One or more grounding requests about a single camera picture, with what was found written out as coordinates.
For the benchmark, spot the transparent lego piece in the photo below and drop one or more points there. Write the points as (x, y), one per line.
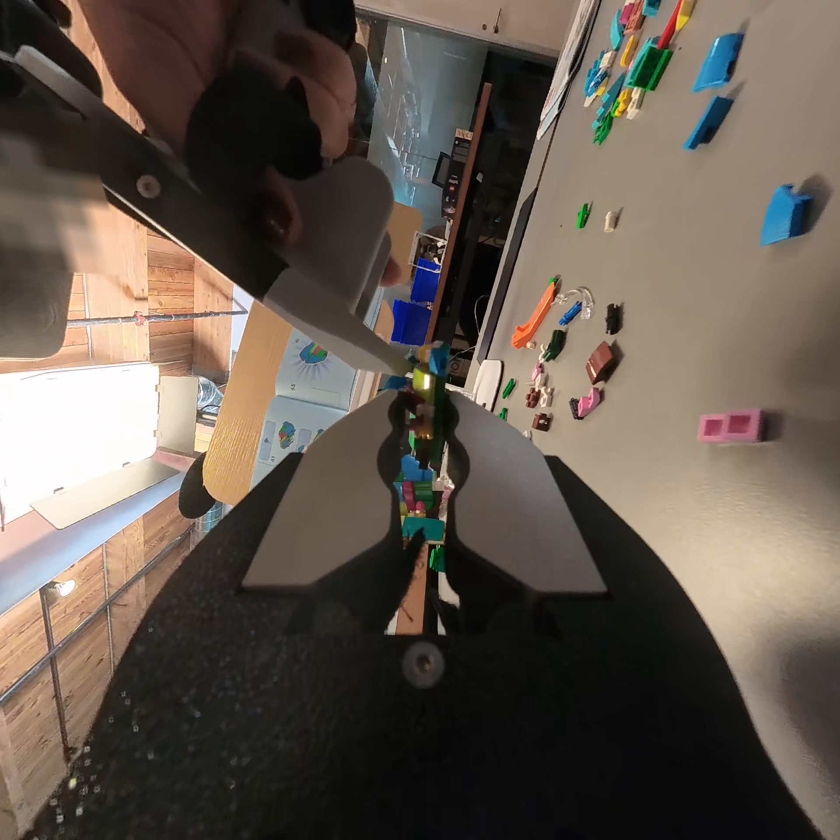
(581, 298)

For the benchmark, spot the ceiling spotlight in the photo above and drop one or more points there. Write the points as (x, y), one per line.
(62, 587)

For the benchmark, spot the white rounded device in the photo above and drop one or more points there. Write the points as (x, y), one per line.
(489, 384)

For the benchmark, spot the pink and black lego piece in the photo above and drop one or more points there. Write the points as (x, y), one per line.
(587, 405)

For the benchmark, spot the white paper sheet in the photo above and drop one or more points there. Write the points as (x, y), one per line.
(571, 59)

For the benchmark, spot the blue curved lego brick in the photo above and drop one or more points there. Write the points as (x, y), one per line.
(784, 216)
(718, 62)
(707, 124)

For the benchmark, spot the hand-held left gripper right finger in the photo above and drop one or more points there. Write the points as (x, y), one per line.
(518, 518)

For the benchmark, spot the metal ceiling pipe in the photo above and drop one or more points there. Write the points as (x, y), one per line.
(184, 317)

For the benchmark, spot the light wooden side table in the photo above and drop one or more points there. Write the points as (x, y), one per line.
(236, 420)

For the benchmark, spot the lego instruction booklet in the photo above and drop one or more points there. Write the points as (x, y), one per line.
(295, 394)

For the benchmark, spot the small black lego piece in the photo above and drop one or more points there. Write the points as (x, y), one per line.
(613, 318)

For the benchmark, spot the orange brick separator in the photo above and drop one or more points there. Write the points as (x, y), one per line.
(535, 315)

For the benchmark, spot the small brown lego brick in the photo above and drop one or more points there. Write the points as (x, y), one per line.
(541, 422)

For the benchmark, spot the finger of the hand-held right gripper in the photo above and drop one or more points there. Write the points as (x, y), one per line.
(341, 325)

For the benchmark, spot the black desktop equipment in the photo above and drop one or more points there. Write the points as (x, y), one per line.
(453, 184)

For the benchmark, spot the small white round lego piece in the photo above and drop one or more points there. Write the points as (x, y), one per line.
(611, 221)

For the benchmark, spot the white ceiling light panel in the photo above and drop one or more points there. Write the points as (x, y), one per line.
(79, 426)

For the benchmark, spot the rainbow lego build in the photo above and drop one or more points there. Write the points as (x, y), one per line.
(426, 387)

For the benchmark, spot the white lego clip piece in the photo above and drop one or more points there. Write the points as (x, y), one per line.
(547, 397)

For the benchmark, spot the small dark blue lego piece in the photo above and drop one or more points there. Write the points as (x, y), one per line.
(569, 313)

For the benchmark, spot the silver ventilation duct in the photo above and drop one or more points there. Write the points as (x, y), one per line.
(211, 397)

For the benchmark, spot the pile of mixed lego pieces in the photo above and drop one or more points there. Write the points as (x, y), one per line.
(646, 65)

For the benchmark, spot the person's right hand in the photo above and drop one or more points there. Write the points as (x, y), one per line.
(197, 39)

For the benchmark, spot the dark green lego piece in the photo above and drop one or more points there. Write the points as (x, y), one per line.
(556, 344)

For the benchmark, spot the pink hollow lego brick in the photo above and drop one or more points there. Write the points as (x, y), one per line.
(730, 426)

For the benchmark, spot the small pink lego piece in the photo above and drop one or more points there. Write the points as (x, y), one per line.
(538, 375)

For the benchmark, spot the blue storage bin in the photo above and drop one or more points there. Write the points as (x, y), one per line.
(412, 321)
(426, 279)

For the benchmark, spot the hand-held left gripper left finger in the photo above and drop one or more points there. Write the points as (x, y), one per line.
(328, 512)

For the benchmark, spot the brown lego slope brick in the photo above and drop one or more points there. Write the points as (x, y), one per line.
(602, 363)

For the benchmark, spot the brown wooden desk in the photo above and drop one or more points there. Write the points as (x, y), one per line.
(451, 256)

